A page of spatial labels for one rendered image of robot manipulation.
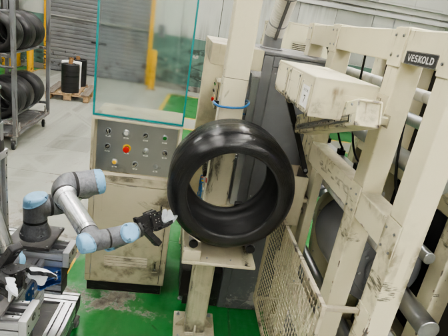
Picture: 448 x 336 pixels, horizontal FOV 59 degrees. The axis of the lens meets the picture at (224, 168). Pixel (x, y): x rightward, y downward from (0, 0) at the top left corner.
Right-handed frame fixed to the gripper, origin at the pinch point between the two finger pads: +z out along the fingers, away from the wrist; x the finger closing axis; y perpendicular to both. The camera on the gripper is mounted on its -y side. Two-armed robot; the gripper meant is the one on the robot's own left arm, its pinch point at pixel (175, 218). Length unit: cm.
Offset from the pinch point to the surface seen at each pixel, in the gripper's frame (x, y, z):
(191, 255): 3.3, -21.8, 6.6
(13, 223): 228, -28, -14
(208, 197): 21.3, -4.5, 38.5
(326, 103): -66, 41, 31
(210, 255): 3.3, -27.2, 18.1
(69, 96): 629, 91, 232
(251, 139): -29.5, 29.9, 26.8
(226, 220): 6.6, -15.2, 35.8
